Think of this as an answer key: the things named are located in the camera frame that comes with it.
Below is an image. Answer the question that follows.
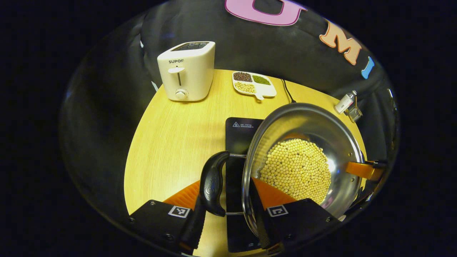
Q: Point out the black backdrop cloth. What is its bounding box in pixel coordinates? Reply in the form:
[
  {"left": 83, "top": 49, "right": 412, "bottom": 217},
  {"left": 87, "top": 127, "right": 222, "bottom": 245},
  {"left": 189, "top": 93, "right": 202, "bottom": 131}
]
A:
[{"left": 59, "top": 0, "right": 400, "bottom": 215}]

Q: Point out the black induction cooktop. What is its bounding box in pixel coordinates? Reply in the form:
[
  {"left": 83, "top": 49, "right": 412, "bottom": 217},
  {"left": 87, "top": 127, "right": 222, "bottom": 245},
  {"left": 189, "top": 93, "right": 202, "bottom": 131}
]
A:
[{"left": 225, "top": 117, "right": 265, "bottom": 253}]

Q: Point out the white toaster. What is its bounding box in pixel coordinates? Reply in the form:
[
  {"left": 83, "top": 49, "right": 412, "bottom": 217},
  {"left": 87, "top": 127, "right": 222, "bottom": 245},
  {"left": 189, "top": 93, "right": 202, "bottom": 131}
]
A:
[{"left": 157, "top": 41, "right": 216, "bottom": 102}]

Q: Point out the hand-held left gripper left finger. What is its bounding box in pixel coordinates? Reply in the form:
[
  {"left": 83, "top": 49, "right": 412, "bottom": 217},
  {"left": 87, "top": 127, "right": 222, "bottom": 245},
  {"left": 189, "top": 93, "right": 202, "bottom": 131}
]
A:
[{"left": 128, "top": 180, "right": 208, "bottom": 256}]

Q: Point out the small clear bottle white label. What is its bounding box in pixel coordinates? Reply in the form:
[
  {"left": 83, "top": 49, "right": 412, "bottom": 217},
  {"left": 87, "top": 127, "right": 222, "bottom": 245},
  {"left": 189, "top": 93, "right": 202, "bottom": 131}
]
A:
[{"left": 334, "top": 90, "right": 357, "bottom": 114}]

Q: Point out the pile of yellow soybeans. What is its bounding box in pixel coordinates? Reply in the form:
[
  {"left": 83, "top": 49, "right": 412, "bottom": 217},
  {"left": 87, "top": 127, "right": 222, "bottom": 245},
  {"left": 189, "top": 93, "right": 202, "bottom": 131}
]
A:
[{"left": 260, "top": 138, "right": 332, "bottom": 205}]

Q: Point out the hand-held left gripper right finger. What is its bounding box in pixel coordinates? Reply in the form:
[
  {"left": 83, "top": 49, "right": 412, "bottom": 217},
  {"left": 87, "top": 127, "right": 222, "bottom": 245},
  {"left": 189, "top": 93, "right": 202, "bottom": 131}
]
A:
[{"left": 248, "top": 177, "right": 341, "bottom": 255}]

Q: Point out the glass cup with stick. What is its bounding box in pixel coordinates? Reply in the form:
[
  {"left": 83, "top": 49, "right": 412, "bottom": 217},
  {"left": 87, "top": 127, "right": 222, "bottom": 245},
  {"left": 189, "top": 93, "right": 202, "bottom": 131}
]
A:
[{"left": 346, "top": 105, "right": 363, "bottom": 123}]

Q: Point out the black power cable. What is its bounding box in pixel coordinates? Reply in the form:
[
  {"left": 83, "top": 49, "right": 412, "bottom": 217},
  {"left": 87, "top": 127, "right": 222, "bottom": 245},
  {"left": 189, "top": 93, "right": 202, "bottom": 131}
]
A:
[{"left": 281, "top": 79, "right": 297, "bottom": 104}]

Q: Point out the white divided dish of beans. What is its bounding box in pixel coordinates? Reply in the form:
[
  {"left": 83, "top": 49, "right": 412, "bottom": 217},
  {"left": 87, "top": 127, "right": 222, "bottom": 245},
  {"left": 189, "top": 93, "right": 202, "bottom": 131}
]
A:
[{"left": 232, "top": 71, "right": 277, "bottom": 100}]

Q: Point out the steel pot with black handle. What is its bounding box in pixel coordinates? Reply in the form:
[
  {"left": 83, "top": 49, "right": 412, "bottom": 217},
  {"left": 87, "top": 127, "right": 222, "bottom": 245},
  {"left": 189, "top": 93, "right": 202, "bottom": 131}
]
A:
[{"left": 199, "top": 103, "right": 367, "bottom": 238}]

